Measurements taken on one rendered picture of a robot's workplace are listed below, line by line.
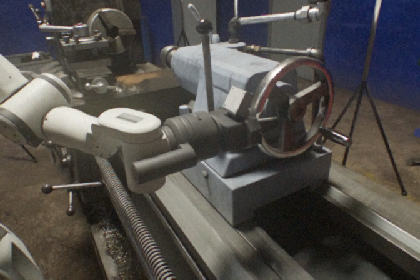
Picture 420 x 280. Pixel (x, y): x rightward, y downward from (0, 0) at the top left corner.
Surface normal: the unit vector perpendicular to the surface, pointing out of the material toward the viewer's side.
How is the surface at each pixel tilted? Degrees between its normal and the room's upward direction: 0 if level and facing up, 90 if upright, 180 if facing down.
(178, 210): 36
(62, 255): 0
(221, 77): 82
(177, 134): 57
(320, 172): 90
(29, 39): 90
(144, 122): 3
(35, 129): 93
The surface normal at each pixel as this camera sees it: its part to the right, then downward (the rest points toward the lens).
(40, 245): -0.03, -0.91
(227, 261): -0.53, -0.61
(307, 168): 0.51, 0.33
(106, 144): 0.87, 0.22
